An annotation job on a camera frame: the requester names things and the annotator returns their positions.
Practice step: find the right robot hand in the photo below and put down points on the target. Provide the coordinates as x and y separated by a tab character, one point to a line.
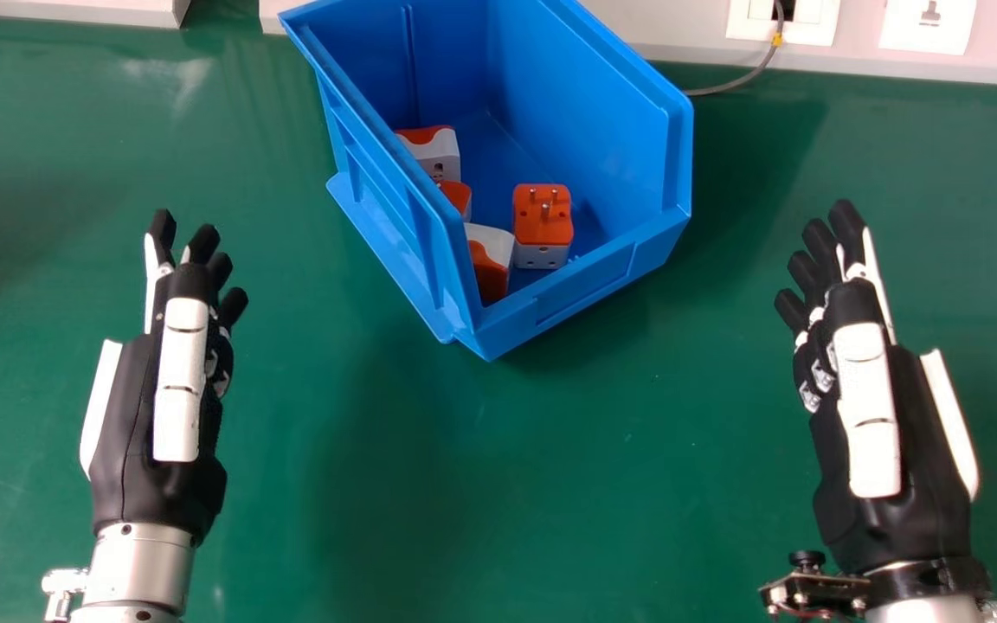
871	415

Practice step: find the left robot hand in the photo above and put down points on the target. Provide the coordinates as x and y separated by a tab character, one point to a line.
178	381

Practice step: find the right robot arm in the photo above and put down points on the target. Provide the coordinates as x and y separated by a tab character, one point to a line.
897	599

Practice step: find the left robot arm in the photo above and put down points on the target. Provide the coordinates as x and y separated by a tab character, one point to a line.
137	571

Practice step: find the white-and-orange plug adapter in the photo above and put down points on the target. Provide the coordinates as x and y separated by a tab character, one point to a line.
457	196
432	150
490	264
542	227

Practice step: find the blue plastic bin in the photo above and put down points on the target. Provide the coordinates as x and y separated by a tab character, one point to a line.
498	164

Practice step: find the white wall socket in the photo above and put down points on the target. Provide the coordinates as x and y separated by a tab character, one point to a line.
928	24
782	19

